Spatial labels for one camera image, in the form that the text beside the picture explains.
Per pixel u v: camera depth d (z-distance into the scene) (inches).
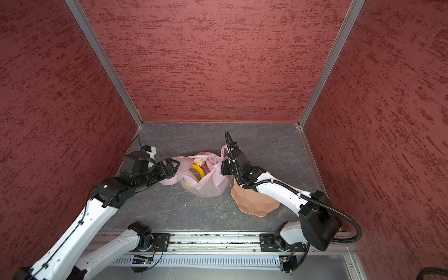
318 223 16.5
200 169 37.3
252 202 33.4
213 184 31.0
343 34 30.9
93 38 31.3
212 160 33.6
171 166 24.8
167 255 27.9
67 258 15.3
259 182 21.6
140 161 20.3
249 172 24.0
